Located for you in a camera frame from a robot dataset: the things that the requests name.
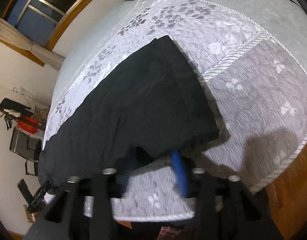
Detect black pants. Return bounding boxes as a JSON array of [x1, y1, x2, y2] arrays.
[[38, 36, 219, 192]]

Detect black folding chair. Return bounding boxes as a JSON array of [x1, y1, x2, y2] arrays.
[[9, 127, 42, 176]]

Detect coat rack with clothes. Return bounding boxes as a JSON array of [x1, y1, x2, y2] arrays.
[[0, 98, 45, 134]]

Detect beige curtain left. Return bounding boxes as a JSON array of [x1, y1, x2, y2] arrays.
[[0, 18, 64, 70]]

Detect wooden framed window left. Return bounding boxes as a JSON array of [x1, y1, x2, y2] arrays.
[[0, 0, 93, 52]]

